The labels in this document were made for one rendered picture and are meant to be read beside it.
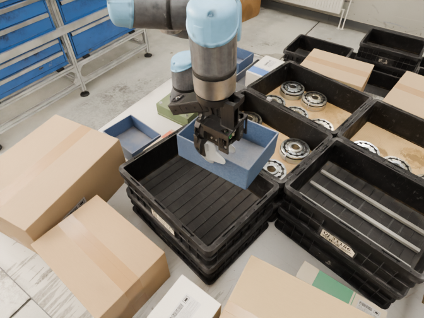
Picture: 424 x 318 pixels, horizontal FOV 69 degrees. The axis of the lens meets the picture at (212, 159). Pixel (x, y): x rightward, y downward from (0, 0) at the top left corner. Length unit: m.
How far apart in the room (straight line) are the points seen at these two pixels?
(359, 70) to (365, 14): 2.59
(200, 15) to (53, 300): 0.89
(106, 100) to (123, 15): 2.34
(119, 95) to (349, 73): 1.98
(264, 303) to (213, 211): 0.32
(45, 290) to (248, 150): 0.73
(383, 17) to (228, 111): 3.71
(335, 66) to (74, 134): 1.19
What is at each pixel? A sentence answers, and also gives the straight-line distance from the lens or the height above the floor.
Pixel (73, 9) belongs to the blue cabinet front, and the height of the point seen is 0.68.
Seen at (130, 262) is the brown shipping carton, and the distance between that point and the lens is 0.88.
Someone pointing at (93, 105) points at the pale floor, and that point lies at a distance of 2.89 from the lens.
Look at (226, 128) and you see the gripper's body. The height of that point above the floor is 1.25.
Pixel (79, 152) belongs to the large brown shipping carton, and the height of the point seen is 0.90.
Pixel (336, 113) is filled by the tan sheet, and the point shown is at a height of 0.83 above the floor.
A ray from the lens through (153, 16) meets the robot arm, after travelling 0.58.
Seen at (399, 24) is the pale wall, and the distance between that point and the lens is 4.18.
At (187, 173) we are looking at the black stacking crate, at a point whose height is 0.83.
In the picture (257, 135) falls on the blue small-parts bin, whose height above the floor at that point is 1.10.
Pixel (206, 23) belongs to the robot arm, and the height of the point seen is 1.45.
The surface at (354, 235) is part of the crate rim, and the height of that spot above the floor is 0.93.
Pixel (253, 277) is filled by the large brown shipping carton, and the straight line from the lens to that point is 0.80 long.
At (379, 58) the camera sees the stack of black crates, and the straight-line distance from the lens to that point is 2.58.
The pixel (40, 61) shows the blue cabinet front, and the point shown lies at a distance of 2.73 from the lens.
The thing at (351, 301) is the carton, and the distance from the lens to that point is 1.00.
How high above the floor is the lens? 1.64
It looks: 47 degrees down
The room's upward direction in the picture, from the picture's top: straight up
